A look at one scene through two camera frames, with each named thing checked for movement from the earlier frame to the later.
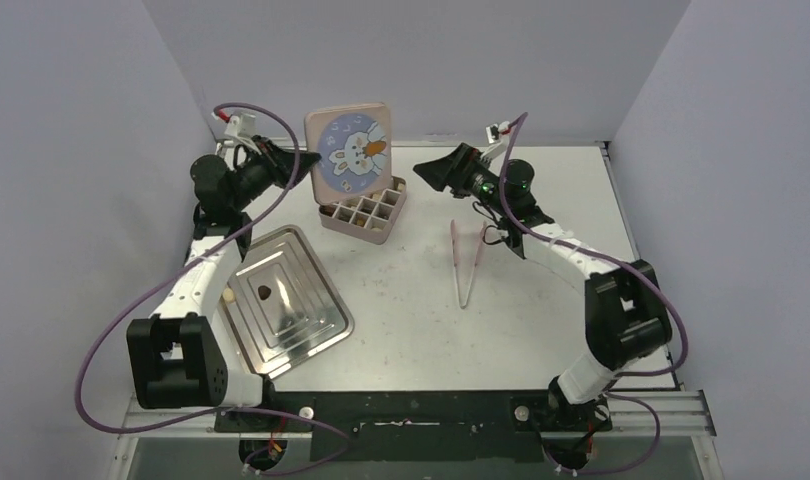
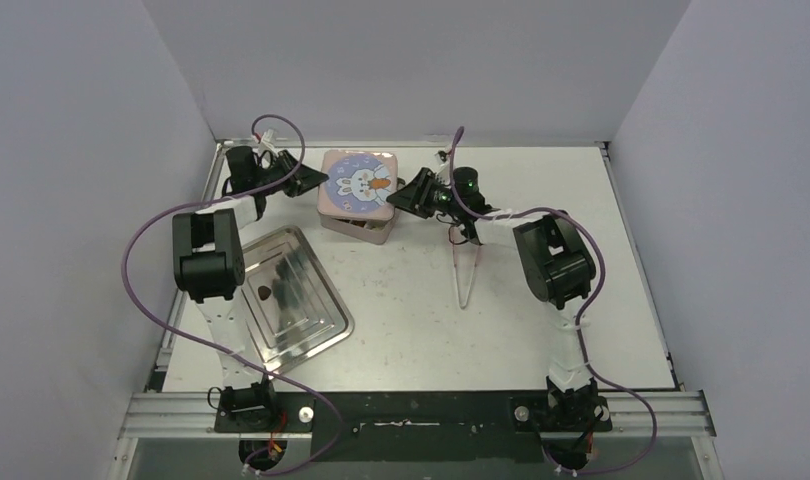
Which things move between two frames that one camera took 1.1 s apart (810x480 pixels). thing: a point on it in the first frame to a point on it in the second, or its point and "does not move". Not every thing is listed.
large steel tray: [304, 312] does not move
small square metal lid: [355, 146] to [358, 186]
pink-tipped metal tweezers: [454, 246] does not move
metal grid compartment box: [370, 218] does not move
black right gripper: [462, 175] to [425, 193]
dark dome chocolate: [264, 292] does not move
